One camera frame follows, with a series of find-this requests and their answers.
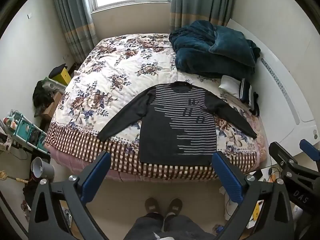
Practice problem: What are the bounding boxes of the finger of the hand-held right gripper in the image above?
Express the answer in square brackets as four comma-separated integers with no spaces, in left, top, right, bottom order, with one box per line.
[299,139,320,163]
[269,142,297,173]

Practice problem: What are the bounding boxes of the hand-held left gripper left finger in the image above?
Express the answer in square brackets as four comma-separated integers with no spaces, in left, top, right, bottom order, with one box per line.
[28,151,112,240]

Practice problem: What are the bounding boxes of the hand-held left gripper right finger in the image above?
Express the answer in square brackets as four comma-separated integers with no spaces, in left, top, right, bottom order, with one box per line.
[211,151,295,240]

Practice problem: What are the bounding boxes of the dark striped sweater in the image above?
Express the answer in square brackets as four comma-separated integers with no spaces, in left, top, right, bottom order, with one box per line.
[97,81,258,167]

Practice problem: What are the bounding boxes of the striped folded clothes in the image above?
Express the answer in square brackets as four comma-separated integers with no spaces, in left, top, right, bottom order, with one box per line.
[239,78,260,117]

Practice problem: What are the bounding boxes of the black clothes pile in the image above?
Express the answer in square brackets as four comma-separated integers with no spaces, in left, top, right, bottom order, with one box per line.
[32,80,55,108]

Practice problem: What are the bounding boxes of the yellow packet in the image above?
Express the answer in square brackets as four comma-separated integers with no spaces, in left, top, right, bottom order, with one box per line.
[251,200,260,220]

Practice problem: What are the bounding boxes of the person's right shoe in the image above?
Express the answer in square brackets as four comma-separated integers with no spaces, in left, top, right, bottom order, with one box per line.
[168,198,183,215]

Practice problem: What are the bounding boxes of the person's shoe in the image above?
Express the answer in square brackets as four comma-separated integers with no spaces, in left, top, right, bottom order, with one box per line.
[168,198,183,215]
[145,197,161,215]

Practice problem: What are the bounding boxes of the person's left shoe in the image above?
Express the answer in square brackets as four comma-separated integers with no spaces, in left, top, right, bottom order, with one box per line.
[145,197,161,215]

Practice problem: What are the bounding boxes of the person's grey pants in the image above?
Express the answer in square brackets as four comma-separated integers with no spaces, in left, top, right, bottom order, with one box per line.
[130,212,217,240]

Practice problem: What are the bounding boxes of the straw broom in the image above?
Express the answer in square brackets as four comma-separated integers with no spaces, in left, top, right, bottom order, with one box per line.
[0,170,29,184]

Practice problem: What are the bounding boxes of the teal storage rack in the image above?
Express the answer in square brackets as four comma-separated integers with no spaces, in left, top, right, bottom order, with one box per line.
[4,114,50,154]

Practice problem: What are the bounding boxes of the white pillow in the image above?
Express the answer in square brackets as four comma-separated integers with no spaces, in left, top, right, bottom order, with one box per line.
[218,75,242,99]

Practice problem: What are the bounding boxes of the cardboard box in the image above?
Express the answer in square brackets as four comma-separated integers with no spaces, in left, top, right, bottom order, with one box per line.
[41,91,64,123]

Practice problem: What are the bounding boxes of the white headboard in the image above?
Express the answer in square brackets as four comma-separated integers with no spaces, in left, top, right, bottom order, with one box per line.
[226,17,320,155]

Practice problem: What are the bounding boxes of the yellow box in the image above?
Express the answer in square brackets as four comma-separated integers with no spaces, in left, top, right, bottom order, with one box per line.
[54,67,70,86]

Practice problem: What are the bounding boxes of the black cloth on yellow box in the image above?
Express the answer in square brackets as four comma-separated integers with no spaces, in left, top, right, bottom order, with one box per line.
[48,64,67,79]

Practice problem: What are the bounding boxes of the floral bedspread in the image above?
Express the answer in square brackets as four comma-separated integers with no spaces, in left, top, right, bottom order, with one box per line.
[45,33,269,180]

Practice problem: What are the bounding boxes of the teal plush blanket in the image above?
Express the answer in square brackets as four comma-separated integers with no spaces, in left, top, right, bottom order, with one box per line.
[169,20,262,80]

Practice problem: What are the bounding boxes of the grey-blue curtain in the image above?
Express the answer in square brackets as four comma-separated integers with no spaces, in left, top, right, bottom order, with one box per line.
[170,0,237,34]
[51,0,99,64]

